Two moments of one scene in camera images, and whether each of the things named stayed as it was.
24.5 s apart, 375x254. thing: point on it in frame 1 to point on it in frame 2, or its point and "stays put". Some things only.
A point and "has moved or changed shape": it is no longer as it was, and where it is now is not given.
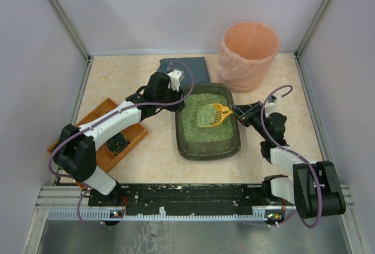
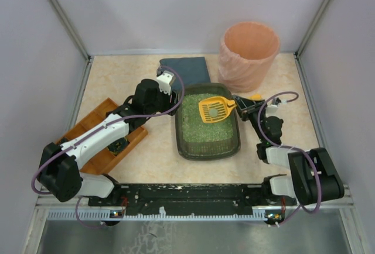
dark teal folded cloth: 195,69 stays put
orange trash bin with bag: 247,52 stays put
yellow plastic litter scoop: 212,115 has moved or changed shape
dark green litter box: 220,141 stays put
